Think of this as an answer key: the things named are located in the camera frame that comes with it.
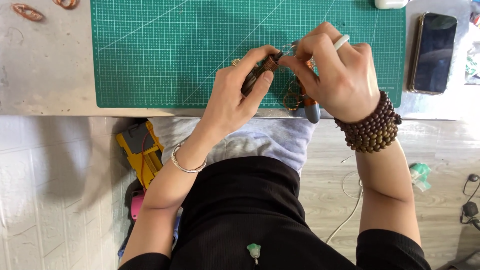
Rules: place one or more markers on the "person's left hand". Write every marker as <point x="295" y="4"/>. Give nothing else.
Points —
<point x="225" y="101"/>

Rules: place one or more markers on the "person's right hand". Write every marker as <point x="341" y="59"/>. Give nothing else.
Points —
<point x="345" y="82"/>

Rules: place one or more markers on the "small gold metal piece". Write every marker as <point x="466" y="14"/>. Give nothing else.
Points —
<point x="235" y="62"/>

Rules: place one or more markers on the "person's grey trousers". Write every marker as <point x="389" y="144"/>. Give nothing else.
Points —
<point x="258" y="140"/>

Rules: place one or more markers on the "green cutting mat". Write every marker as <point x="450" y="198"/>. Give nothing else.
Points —
<point x="157" y="56"/>

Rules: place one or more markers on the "white earbuds case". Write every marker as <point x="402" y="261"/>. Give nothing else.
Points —
<point x="390" y="3"/>

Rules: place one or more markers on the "black smartphone in clear case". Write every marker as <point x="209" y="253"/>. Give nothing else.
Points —
<point x="433" y="52"/>

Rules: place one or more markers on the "person's black shirt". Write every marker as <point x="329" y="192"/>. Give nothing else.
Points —
<point x="247" y="217"/>

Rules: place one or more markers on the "green white plastic wrapper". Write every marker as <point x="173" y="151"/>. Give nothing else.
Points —
<point x="420" y="175"/>

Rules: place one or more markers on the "heap of colourful items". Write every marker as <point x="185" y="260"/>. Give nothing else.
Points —
<point x="473" y="52"/>

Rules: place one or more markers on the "pink plastic object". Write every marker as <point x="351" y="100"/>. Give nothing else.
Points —
<point x="137" y="204"/>

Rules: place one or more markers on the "green jade pendant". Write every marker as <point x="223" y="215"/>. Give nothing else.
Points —
<point x="254" y="250"/>

